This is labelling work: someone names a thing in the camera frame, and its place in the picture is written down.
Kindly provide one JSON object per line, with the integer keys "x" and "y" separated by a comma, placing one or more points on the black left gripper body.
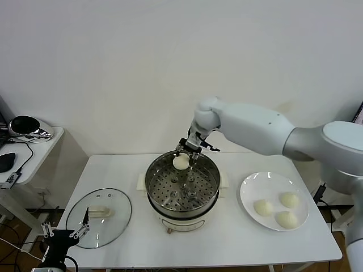
{"x": 58, "y": 243}

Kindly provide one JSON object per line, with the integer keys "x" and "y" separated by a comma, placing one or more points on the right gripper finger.
{"x": 195, "y": 158}
{"x": 179, "y": 151}

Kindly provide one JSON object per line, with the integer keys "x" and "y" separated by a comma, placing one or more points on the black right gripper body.
{"x": 195, "y": 141}

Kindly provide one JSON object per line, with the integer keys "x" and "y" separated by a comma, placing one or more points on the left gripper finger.
{"x": 83, "y": 228}
{"x": 46, "y": 230}

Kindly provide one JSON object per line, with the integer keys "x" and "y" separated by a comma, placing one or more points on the white steamed baozi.
{"x": 289, "y": 199}
{"x": 263, "y": 207}
{"x": 181, "y": 162}
{"x": 287, "y": 219}

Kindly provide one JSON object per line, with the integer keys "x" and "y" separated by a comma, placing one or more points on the round glass pot lid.
{"x": 113, "y": 198}

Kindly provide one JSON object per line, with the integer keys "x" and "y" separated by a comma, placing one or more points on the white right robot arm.
{"x": 255, "y": 127}

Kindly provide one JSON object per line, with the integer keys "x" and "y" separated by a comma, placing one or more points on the stainless steel steamer basket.
{"x": 170, "y": 181}

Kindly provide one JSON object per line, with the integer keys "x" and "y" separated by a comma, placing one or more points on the small grey usb adapter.
{"x": 11, "y": 179}

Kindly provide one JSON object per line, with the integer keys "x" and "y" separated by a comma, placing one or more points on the round white plate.
{"x": 249, "y": 195}

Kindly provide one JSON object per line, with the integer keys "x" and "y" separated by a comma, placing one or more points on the white side table with mouse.
{"x": 42, "y": 153}

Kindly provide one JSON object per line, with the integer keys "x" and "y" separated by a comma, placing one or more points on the black computer mouse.
{"x": 7, "y": 163}

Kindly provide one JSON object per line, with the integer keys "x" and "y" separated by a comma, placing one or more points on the shiny chrome rounded device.
{"x": 22, "y": 126}

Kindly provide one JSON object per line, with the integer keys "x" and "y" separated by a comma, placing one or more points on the dark laptop beside chrome device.
{"x": 2, "y": 127}

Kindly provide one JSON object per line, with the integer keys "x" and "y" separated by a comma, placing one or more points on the white side table with label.
{"x": 341, "y": 224}

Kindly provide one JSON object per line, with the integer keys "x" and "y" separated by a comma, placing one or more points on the grey laptop with bright screen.
{"x": 360, "y": 113}

